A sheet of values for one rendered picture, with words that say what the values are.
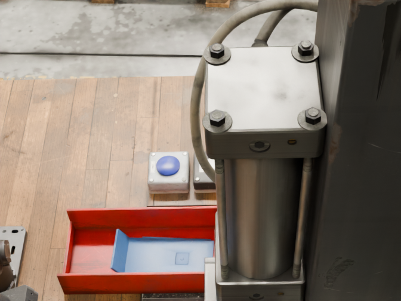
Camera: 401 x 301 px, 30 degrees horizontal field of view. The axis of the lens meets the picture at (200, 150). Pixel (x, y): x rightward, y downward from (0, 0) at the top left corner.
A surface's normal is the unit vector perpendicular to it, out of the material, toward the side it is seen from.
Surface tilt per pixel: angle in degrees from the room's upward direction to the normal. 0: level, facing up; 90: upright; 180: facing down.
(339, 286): 90
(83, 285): 90
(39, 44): 0
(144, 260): 0
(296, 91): 0
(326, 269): 90
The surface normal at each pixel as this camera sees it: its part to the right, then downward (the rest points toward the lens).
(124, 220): -0.01, 0.79
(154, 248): -0.05, -0.61
